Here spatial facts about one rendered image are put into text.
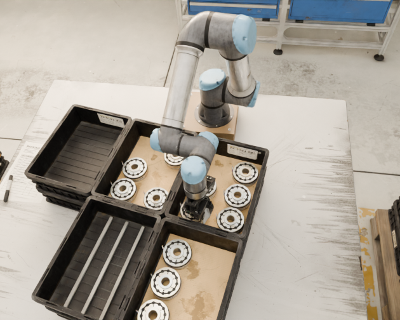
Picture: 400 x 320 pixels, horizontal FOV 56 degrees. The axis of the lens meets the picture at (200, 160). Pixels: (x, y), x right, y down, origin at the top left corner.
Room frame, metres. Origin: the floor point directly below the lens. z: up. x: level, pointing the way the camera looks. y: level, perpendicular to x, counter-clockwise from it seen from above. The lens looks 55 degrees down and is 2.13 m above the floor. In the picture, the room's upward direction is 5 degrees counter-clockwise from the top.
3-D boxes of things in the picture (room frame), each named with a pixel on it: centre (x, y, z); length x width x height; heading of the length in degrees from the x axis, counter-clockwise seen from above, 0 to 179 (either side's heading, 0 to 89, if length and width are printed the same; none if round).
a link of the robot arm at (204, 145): (0.73, 0.00, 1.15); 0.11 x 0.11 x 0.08; 67
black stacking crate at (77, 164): (0.97, 0.49, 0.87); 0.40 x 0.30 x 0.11; 157
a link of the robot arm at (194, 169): (0.64, 0.02, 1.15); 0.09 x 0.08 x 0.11; 157
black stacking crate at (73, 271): (0.49, 0.37, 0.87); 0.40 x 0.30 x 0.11; 157
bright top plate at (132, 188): (0.78, 0.32, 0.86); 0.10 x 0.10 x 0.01
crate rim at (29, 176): (0.97, 0.49, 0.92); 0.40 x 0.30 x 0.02; 157
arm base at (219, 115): (1.20, -0.09, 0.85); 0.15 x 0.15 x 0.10
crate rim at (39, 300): (0.49, 0.37, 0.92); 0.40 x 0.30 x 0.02; 157
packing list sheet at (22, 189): (1.03, 0.80, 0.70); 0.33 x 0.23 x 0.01; 167
